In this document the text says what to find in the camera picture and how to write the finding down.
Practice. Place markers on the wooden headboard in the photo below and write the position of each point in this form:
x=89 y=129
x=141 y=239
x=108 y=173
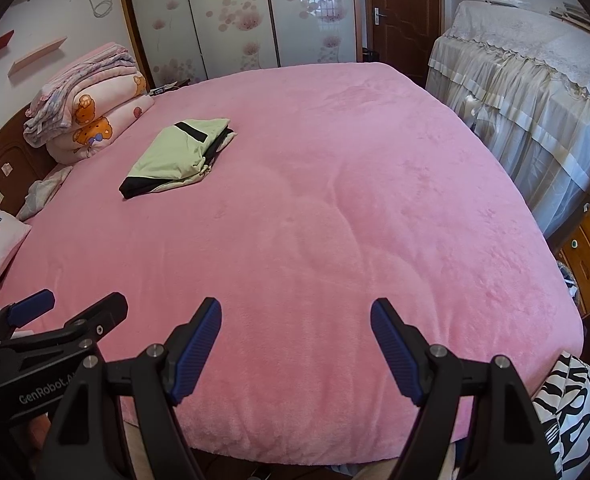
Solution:
x=5 y=170

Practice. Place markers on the dark clutter by wardrobe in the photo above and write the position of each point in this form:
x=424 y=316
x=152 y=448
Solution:
x=170 y=86

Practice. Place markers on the pink bed blanket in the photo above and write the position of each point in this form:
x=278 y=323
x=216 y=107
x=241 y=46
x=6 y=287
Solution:
x=350 y=210

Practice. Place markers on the green and black hooded jacket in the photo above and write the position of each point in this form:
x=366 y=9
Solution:
x=175 y=155

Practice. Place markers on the folded bear print quilt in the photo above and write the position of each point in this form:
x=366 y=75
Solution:
x=105 y=120

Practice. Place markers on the pink wall shelf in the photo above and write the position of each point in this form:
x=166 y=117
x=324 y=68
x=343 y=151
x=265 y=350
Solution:
x=37 y=57

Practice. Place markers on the striped crumpled cloth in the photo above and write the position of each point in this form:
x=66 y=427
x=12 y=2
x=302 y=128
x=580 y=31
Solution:
x=570 y=282

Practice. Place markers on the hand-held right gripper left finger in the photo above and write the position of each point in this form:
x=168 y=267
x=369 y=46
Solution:
x=195 y=355

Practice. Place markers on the crumpled grey cloth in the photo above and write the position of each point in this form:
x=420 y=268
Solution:
x=40 y=192

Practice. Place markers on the brown wooden door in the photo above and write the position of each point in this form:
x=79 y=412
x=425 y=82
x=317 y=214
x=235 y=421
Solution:
x=405 y=25

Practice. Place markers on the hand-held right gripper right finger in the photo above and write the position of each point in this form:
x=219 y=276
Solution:
x=397 y=355

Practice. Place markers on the black and white printed cloth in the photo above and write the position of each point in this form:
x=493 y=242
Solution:
x=575 y=410

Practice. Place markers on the floral sliding door wardrobe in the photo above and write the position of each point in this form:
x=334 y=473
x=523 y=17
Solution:
x=225 y=15

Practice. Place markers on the stack of books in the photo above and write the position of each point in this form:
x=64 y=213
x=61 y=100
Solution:
x=572 y=17

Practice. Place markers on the dark waste bin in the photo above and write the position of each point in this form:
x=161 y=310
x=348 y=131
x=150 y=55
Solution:
x=370 y=55

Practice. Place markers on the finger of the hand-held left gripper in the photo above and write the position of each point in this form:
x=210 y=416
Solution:
x=100 y=315
x=30 y=306

